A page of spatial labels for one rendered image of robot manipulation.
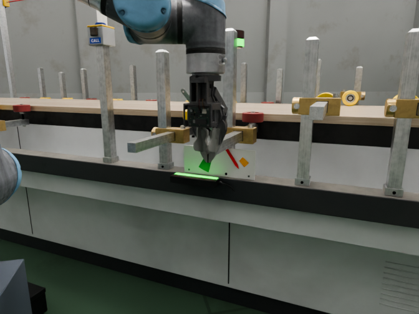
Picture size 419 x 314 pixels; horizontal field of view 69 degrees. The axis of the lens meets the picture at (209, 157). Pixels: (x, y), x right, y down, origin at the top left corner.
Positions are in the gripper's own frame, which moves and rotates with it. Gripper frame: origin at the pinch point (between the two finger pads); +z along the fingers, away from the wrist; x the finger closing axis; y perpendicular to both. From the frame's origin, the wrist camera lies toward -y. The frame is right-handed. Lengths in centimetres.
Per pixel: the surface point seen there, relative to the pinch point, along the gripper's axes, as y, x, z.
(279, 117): -47.2, 9.1, -5.9
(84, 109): -47, -86, -6
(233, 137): -15.4, 1.3, -2.7
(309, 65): -25.7, 20.5, -23.2
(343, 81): -525, 34, -24
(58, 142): -47, -106, 12
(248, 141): -24.9, 3.3, -0.2
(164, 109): -25.7, -27.9, -9.2
